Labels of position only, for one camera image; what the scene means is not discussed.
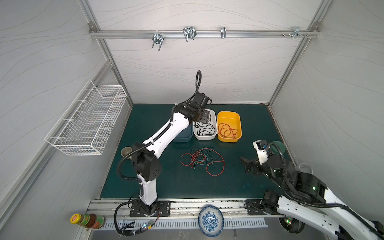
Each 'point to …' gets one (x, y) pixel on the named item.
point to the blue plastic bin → (185, 135)
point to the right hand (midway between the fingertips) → (251, 150)
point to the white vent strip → (228, 222)
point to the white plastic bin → (213, 114)
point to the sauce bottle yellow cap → (88, 220)
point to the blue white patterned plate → (211, 220)
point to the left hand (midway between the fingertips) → (204, 112)
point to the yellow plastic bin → (233, 119)
